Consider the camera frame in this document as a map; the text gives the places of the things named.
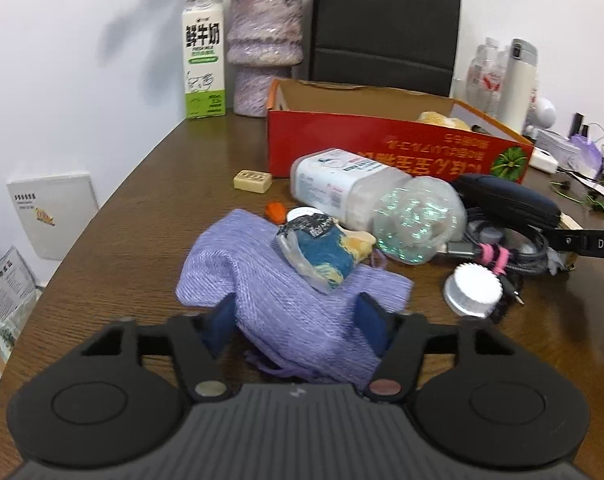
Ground braided grey cable coil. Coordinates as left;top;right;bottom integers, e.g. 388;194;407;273
433;209;571;307

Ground white round cap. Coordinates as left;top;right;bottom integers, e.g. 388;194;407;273
443;263;503;318

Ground navy blue glasses case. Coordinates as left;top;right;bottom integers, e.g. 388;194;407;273
451;174;561;230

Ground purple woven cloth pouch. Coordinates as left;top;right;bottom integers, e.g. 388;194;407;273
176;209;413;388

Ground blue snack packet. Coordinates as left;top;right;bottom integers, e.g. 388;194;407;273
276;212;377;294

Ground beige eraser block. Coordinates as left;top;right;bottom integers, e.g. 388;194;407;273
232;169;273;194

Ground clear plastic wipes pack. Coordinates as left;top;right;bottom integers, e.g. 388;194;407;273
290;148;411;231

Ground iridescent plastic bag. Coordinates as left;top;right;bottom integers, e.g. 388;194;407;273
371;176;468;266

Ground yellow white plush toy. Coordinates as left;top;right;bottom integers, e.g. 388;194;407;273
417;110;471;131

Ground small orange object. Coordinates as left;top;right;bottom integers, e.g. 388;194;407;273
264;202;288;226

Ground purple tissue pack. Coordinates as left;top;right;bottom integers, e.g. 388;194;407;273
568;134;604;179

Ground white floral tin box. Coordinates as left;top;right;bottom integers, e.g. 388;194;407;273
536;129;582;170

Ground white power bank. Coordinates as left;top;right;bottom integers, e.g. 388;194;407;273
528;148;559;174

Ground white round speaker robot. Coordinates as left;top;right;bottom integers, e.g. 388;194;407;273
522;98;556;139

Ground blue white paper packages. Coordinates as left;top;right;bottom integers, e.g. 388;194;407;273
0;247;38;363

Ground white thermos bottle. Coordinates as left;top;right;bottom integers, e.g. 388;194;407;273
496;38;538;133

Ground red cardboard box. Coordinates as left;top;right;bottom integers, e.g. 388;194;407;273
267;79;534;182

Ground left clear water bottle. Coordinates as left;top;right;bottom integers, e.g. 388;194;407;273
466;37;508;117

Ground black paper bag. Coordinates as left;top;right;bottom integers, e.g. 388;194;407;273
309;0;461;96

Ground white green milk carton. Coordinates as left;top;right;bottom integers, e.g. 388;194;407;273
181;0;226;119

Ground purple ceramic vase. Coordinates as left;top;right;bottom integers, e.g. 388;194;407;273
227;0;303;117

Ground green earphone cable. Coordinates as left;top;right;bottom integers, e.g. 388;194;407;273
550;179;604;219

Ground white wall panel box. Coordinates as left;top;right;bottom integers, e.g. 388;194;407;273
7;174;99;261

